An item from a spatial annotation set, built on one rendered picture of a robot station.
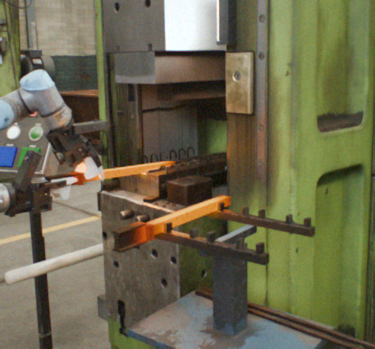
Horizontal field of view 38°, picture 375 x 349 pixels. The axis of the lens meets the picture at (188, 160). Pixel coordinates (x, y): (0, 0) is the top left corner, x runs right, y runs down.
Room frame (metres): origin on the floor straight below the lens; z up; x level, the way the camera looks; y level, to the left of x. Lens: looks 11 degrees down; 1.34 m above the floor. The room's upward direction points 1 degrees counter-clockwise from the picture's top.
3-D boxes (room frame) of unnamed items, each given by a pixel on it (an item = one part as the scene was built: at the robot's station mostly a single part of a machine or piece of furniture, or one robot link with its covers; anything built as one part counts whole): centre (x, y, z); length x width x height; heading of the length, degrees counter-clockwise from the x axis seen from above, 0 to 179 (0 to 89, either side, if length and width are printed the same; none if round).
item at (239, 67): (1.55, -0.15, 1.27); 0.09 x 0.02 x 0.17; 44
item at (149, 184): (1.83, 0.01, 0.96); 0.42 x 0.20 x 0.09; 134
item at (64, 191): (1.45, 0.34, 0.99); 0.09 x 0.03 x 0.06; 131
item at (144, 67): (1.83, 0.01, 1.32); 0.42 x 0.20 x 0.10; 134
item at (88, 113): (8.81, 1.17, 0.43); 1.89 x 1.20 x 0.85; 44
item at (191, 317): (1.19, -0.09, 0.70); 0.40 x 0.30 x 0.02; 52
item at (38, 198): (1.39, 0.43, 0.99); 0.12 x 0.08 x 0.09; 134
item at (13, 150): (1.91, 0.66, 1.01); 0.07 x 0.05 x 0.07; 69
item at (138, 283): (1.80, -0.03, 0.69); 0.56 x 0.38 x 0.45; 134
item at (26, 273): (1.87, 0.47, 0.62); 0.44 x 0.05 x 0.05; 134
